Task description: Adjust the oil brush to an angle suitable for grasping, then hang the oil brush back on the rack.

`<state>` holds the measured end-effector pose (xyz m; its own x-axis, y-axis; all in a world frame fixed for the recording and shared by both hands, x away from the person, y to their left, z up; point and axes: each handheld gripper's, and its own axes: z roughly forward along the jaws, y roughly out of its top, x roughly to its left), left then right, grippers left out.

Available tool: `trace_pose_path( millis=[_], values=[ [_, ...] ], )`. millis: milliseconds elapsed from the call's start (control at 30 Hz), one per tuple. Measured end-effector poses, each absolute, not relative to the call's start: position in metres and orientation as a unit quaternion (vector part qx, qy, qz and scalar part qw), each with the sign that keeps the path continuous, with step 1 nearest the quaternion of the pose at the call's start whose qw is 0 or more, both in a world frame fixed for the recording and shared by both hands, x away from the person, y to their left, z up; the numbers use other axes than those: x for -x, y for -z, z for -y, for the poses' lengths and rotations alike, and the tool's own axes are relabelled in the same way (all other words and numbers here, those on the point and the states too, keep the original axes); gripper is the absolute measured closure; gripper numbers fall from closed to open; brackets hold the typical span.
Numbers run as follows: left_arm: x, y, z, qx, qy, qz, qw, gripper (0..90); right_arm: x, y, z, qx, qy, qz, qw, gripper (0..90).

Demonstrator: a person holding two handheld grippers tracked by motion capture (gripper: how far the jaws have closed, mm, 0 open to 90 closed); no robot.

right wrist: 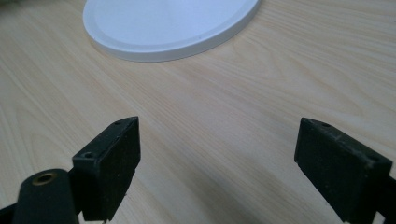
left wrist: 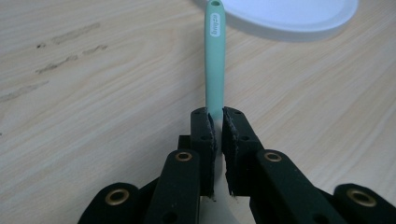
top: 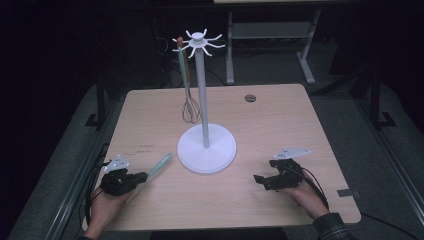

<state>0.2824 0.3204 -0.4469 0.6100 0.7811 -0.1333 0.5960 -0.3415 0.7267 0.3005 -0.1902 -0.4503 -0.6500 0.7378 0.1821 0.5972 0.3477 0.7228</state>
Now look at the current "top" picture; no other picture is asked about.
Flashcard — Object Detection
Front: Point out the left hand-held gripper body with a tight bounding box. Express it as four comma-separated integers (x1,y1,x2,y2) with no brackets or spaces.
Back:
99,154,136,197

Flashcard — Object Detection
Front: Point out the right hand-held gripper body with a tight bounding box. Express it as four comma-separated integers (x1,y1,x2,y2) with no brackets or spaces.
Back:
269,146,312,191

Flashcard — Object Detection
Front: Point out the teal handled spatula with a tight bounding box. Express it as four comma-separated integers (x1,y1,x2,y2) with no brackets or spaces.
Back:
125,152,174,203

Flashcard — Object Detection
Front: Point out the wooden handled wire whisk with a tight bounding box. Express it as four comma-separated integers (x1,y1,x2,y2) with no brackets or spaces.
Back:
176,36,202,125

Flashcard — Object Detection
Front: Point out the white utensil rack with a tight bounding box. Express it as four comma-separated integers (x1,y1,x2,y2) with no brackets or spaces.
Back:
171,28,238,174

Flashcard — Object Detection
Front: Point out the person's right hand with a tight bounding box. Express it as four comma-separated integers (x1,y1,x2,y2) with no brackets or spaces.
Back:
283,179,329,220

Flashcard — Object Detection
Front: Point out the person's left hand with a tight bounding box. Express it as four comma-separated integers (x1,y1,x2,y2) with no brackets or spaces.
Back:
88,188,134,232

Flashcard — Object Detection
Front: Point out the grey tape strip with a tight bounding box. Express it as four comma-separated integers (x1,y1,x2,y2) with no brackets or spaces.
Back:
337,188,362,198

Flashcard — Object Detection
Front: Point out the black metal stand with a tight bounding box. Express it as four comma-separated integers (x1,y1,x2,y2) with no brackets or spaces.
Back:
84,75,108,130
367,70,398,130

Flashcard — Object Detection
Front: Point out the white framed desk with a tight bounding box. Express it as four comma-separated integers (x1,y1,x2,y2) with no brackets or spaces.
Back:
213,0,354,85

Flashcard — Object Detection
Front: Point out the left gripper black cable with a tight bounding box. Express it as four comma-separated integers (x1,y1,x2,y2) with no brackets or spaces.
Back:
84,159,114,218

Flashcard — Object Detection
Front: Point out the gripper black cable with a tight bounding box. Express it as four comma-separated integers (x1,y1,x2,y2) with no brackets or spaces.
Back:
300,166,330,212
84,159,114,218

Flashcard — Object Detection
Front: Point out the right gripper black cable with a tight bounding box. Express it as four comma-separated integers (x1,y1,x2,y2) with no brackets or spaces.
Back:
300,166,330,212

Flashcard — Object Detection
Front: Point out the tangle of black cables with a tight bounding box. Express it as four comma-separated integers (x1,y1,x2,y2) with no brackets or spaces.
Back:
154,31,183,89

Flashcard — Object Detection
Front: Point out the black floor cable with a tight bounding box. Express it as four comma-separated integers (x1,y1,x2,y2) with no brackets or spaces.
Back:
360,212,414,237

